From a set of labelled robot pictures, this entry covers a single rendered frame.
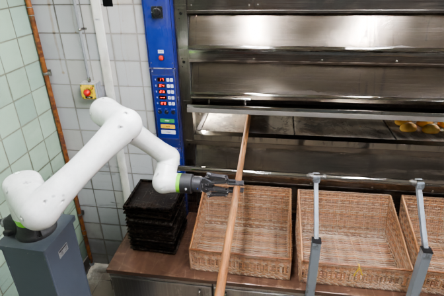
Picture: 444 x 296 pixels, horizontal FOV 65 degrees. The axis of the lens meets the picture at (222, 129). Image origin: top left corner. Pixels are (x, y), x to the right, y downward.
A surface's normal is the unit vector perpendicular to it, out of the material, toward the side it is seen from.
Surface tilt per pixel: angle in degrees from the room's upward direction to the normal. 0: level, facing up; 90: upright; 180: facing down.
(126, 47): 90
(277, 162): 70
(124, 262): 0
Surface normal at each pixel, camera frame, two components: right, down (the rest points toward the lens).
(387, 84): -0.14, 0.10
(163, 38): -0.15, 0.43
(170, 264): -0.02, -0.90
